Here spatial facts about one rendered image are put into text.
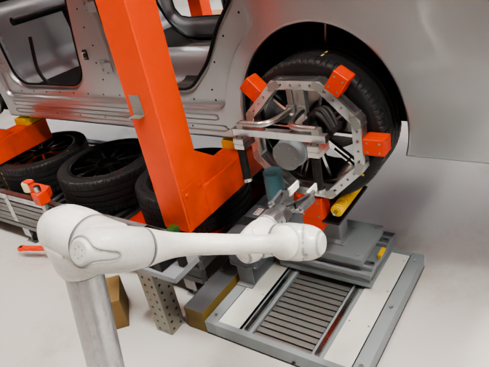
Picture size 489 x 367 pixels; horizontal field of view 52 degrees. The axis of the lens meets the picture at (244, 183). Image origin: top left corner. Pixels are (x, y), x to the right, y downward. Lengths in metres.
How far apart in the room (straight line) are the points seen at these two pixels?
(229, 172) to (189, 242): 1.17
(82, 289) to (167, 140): 0.92
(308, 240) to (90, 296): 0.61
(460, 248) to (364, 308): 0.73
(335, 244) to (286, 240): 1.13
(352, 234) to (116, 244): 1.66
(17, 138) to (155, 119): 2.01
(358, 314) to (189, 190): 0.95
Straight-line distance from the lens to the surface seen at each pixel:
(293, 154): 2.01
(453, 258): 2.81
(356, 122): 1.99
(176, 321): 2.58
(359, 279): 2.47
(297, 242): 1.43
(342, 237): 2.56
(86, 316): 1.40
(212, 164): 2.36
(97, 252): 1.13
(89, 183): 3.13
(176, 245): 1.28
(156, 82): 2.03
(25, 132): 3.96
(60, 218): 1.28
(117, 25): 2.01
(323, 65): 2.06
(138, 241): 1.18
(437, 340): 2.39
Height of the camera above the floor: 1.74
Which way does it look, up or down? 28 degrees down
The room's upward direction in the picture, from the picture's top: 12 degrees counter-clockwise
